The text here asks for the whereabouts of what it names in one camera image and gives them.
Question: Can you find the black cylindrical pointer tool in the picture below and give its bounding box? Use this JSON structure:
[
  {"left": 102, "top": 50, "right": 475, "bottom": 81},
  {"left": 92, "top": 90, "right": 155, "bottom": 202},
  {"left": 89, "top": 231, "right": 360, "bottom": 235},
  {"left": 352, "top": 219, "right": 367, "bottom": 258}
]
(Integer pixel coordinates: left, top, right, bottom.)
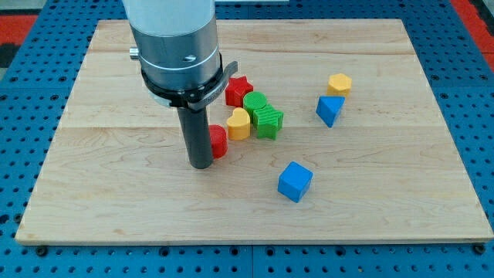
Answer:
[{"left": 177, "top": 107, "right": 214, "bottom": 169}]

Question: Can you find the yellow heart block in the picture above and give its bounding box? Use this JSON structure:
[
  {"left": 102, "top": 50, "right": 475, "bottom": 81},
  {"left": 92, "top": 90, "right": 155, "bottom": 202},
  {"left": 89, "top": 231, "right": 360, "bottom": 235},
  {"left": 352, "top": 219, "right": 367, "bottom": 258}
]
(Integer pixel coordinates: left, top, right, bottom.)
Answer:
[{"left": 226, "top": 107, "right": 251, "bottom": 141}]

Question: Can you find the blue triangular prism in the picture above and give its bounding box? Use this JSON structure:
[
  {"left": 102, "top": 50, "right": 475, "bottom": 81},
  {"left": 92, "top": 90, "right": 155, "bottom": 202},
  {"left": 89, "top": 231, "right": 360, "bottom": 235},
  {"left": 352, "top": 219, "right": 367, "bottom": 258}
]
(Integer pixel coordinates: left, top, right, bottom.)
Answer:
[{"left": 316, "top": 96, "right": 346, "bottom": 128}]

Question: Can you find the green cylinder block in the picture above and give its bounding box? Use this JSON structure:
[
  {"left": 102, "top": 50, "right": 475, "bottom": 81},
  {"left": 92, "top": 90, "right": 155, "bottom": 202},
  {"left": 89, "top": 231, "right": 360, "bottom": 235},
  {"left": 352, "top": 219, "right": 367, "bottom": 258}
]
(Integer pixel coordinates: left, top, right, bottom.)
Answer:
[{"left": 242, "top": 91, "right": 267, "bottom": 122}]

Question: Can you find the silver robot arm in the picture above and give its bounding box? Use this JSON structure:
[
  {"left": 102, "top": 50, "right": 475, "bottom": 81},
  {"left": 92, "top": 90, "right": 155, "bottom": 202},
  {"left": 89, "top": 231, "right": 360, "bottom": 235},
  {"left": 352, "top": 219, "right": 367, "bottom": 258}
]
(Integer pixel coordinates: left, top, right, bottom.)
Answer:
[{"left": 123, "top": 0, "right": 222, "bottom": 107}]

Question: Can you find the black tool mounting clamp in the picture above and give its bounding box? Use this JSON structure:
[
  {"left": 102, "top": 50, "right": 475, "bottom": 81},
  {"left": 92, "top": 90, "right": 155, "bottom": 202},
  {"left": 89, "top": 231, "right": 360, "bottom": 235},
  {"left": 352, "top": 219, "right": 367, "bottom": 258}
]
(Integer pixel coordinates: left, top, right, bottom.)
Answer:
[{"left": 141, "top": 61, "right": 239, "bottom": 110}]

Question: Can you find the yellow hexagon block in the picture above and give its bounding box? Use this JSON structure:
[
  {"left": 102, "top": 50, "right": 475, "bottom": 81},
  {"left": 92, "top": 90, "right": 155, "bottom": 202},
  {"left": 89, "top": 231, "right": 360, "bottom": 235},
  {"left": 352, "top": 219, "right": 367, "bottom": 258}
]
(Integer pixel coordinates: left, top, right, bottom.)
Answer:
[{"left": 327, "top": 73, "right": 352, "bottom": 97}]

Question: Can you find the blue cube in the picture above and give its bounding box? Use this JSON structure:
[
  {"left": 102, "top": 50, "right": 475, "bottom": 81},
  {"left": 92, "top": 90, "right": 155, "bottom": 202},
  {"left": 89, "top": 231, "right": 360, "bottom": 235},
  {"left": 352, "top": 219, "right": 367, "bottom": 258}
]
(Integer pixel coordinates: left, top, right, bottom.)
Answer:
[{"left": 277, "top": 161, "right": 313, "bottom": 203}]

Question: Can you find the wooden board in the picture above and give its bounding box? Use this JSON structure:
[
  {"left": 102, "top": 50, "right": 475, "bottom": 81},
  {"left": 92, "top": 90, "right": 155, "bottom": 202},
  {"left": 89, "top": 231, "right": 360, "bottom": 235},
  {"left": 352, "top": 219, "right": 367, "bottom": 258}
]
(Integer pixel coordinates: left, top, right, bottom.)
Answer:
[{"left": 15, "top": 19, "right": 493, "bottom": 246}]

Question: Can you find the green star block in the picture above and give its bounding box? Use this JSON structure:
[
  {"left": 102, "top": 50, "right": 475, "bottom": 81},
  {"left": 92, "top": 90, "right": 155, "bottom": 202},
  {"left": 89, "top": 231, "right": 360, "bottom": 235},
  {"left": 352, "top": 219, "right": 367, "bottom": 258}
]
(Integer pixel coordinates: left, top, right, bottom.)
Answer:
[{"left": 253, "top": 104, "right": 284, "bottom": 140}]

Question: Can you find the red star block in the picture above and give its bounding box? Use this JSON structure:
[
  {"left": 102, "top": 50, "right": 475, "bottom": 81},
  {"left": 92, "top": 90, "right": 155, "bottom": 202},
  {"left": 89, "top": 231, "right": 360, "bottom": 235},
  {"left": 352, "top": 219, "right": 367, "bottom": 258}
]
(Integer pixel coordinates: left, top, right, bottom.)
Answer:
[{"left": 225, "top": 76, "right": 254, "bottom": 107}]

